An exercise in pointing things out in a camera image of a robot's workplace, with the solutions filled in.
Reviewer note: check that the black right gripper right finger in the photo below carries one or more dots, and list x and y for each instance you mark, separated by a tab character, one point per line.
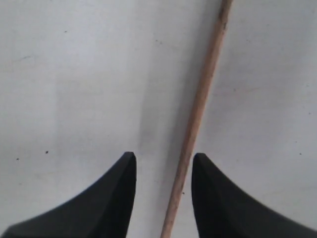
223	210

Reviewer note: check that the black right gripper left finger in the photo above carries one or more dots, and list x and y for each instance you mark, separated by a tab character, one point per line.
103	210

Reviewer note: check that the wooden chopstick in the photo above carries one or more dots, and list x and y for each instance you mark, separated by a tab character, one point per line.
196	115

